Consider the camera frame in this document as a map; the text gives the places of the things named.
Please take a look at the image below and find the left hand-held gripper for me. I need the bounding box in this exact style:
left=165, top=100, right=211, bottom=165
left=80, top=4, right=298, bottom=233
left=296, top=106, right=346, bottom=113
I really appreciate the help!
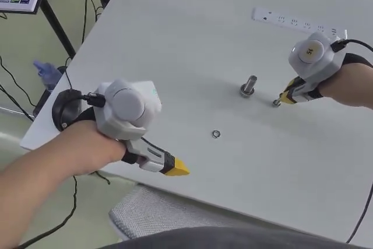
left=93, top=79, right=191, bottom=178

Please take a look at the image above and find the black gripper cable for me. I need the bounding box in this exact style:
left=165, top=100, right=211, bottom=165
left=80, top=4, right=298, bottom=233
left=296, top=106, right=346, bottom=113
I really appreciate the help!
left=82, top=92, right=106, bottom=107
left=330, top=38, right=373, bottom=244

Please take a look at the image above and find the black round wrist device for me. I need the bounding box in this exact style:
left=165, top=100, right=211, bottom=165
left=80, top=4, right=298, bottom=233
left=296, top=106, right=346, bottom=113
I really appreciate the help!
left=51, top=89, right=97, bottom=132

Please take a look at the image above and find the person's left forearm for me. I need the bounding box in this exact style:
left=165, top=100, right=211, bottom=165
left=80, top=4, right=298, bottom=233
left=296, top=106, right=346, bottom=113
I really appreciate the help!
left=0, top=138, right=97, bottom=249

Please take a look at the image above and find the large steel bolt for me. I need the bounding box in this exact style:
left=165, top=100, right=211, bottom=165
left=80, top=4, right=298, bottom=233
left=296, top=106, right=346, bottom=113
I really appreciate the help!
left=240, top=75, right=258, bottom=98

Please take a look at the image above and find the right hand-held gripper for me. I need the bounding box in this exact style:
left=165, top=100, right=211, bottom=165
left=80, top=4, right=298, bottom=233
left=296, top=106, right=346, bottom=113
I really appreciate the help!
left=278, top=31, right=343, bottom=105

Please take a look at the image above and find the white mesh chair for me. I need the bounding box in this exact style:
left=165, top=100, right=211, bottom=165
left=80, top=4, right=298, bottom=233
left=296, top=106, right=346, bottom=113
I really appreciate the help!
left=108, top=185, right=257, bottom=240

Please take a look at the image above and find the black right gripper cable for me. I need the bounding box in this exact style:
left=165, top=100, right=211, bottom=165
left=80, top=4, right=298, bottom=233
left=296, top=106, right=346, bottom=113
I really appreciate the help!
left=330, top=38, right=373, bottom=244

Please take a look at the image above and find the blue crumpled glove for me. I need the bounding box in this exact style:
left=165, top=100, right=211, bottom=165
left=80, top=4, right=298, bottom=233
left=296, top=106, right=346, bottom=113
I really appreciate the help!
left=32, top=59, right=64, bottom=90

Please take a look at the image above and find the black desk leg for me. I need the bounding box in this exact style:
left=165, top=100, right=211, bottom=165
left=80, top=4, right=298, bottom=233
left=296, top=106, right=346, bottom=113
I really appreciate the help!
left=38, top=0, right=77, bottom=59

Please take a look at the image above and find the black floor cable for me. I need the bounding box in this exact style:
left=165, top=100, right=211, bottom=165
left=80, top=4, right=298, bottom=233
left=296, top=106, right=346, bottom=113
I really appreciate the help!
left=17, top=171, right=111, bottom=249

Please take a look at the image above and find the person's right hand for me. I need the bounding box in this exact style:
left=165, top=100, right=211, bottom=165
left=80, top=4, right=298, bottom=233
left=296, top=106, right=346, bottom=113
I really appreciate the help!
left=316, top=61, right=351, bottom=103

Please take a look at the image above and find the person's right forearm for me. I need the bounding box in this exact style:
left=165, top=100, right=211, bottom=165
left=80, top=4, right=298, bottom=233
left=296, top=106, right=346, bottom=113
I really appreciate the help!
left=346, top=62, right=373, bottom=107

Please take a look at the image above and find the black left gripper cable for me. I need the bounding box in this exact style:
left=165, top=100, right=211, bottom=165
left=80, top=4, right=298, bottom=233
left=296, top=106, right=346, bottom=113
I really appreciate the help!
left=82, top=92, right=106, bottom=107

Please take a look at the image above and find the white power strip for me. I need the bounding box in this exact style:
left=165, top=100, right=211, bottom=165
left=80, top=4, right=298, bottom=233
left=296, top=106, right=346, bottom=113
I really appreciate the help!
left=251, top=6, right=348, bottom=40

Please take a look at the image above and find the person's left hand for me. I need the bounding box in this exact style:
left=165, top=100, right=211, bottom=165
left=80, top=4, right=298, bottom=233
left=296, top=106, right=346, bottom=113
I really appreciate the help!
left=58, top=120, right=128, bottom=176

